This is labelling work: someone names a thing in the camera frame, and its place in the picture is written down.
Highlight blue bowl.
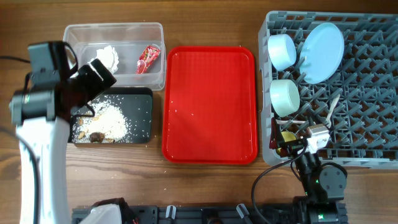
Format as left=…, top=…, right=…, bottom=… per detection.
left=268, top=34, right=297, bottom=71

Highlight light blue plate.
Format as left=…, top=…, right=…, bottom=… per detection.
left=299, top=22, right=345, bottom=84

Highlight black cable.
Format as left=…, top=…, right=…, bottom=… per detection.
left=0, top=55, right=43, bottom=224
left=251, top=146, right=310, bottom=218

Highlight red snack wrapper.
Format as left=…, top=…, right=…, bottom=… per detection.
left=136, top=45, right=161, bottom=74

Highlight red serving tray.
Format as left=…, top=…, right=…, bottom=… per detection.
left=162, top=46, right=258, bottom=165

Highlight grey dishwasher rack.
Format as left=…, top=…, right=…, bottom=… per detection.
left=258, top=11, right=397, bottom=169

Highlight left black cable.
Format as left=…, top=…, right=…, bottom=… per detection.
left=0, top=55, right=43, bottom=224

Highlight black waste tray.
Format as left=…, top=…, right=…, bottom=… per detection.
left=67, top=86, right=154, bottom=145

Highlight yellow plastic cup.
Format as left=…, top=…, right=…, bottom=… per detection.
left=281, top=131, right=297, bottom=142

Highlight white plastic spoon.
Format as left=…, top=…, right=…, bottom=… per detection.
left=325, top=94, right=340, bottom=128

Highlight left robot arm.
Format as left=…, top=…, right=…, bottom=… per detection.
left=9, top=40, right=116, bottom=223

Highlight white plastic fork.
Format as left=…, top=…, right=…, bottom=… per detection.
left=276, top=119, right=306, bottom=125

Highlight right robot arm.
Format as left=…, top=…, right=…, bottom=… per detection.
left=269, top=118, right=348, bottom=223

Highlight clear plastic bin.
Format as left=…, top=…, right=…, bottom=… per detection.
left=63, top=22, right=166, bottom=91

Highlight right black cable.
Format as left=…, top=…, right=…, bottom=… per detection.
left=251, top=146, right=310, bottom=218

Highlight green bowl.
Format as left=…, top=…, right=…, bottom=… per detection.
left=270, top=80, right=300, bottom=117

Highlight white napkin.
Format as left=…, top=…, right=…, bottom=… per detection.
left=90, top=45, right=119, bottom=74

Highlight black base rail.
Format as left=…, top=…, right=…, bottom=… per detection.
left=71, top=203, right=348, bottom=224

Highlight rice food leftovers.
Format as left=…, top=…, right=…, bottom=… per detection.
left=72, top=93, right=150, bottom=144

